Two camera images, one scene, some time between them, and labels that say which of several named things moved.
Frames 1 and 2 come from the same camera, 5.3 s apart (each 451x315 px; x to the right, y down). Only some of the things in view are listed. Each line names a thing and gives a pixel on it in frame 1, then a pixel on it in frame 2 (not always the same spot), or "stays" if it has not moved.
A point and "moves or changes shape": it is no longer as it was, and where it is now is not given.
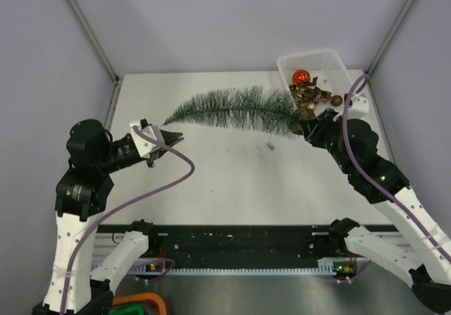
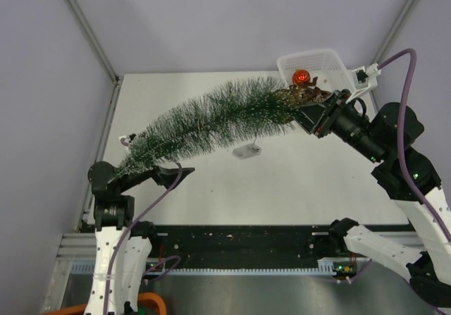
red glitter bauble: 301,77 stays
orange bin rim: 125,298 stays
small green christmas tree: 252,109 moves or changes shape
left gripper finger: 171,137 to 168,177
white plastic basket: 326,65 stays
